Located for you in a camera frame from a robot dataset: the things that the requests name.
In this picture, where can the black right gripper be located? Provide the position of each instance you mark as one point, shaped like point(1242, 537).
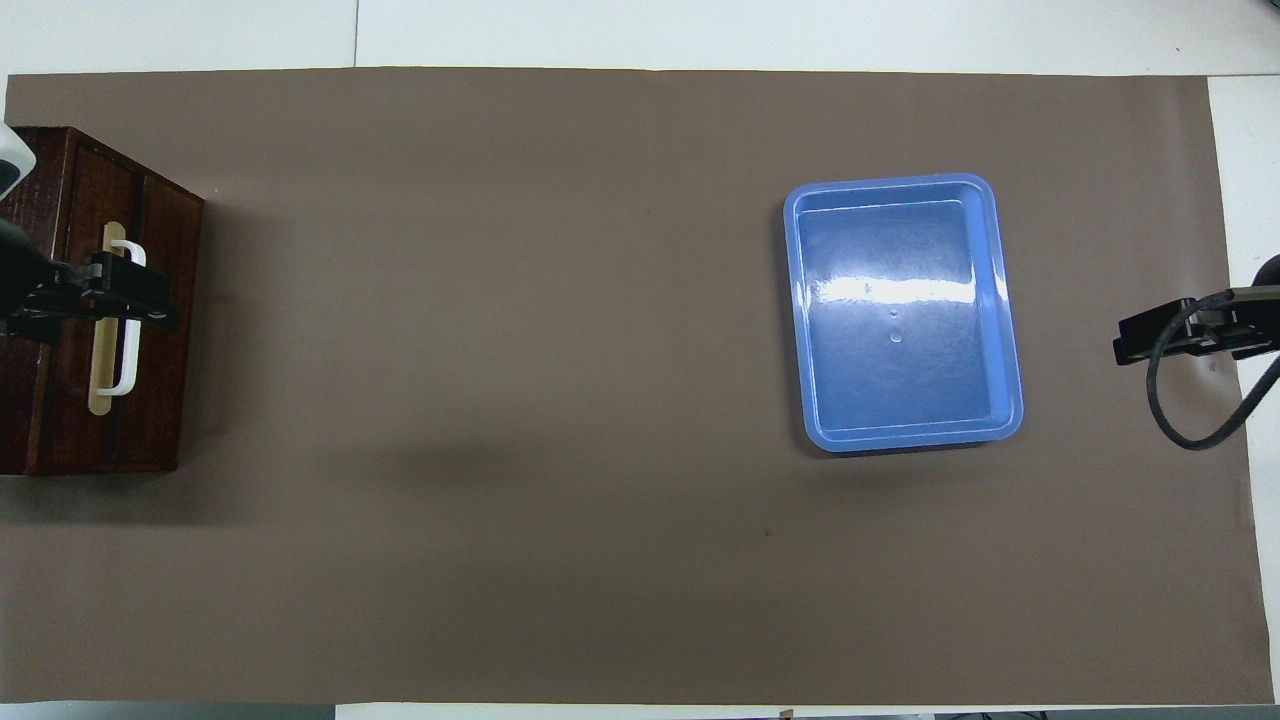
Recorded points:
point(1240, 325)

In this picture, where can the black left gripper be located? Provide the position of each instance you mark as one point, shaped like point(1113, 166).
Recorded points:
point(35, 300)

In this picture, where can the dark wooden drawer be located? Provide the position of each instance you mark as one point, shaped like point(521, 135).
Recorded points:
point(170, 400)

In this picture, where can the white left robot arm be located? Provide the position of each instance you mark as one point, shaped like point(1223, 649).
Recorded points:
point(12, 160)

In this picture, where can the dark wooden drawer cabinet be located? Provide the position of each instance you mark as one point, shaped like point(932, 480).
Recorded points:
point(30, 400)

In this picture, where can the blue plastic tray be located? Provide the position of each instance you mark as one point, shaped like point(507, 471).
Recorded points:
point(900, 320)

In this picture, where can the brown table mat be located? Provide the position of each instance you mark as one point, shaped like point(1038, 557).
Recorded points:
point(560, 400)

